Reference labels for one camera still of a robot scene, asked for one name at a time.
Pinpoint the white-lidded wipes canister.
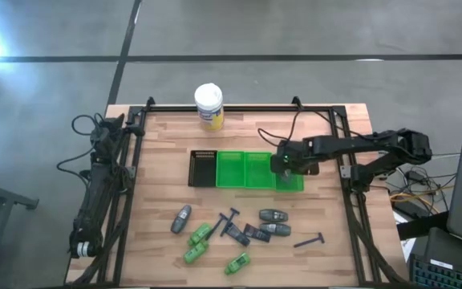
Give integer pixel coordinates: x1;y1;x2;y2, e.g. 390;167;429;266
193;82;225;132

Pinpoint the blue disposable razor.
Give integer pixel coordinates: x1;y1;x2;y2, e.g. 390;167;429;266
205;213;229;242
219;207;241;237
293;232;326;249

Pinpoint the yellow cable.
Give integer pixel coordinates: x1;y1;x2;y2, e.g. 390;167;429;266
389;184;456;203

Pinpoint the black aluminium table frame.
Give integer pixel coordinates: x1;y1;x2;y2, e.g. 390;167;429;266
66;96;409;289

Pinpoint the black strap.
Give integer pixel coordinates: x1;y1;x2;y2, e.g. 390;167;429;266
396;211;449;241

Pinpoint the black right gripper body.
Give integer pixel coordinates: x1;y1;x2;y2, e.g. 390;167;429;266
269;138;320;177

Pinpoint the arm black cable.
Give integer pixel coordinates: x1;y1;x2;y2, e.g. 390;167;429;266
257;97;360;148
57;114;107;185

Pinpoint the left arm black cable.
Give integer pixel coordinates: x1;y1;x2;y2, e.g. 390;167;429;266
57;114;107;185

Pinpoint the white paper sheet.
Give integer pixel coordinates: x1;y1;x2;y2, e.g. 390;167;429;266
392;209;416;262

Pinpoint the dark blue toiletry tube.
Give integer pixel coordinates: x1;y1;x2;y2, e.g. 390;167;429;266
223;222;251;247
242;222;273;243

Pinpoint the black keyboard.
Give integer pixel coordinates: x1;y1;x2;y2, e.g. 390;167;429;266
409;254;462;289

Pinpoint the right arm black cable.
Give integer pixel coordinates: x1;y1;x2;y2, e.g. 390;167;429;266
257;97;360;148

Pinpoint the black plastic tray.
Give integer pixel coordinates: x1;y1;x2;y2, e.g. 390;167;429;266
187;149;218;188

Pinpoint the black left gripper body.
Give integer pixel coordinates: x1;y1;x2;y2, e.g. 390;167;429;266
90;114;126;156

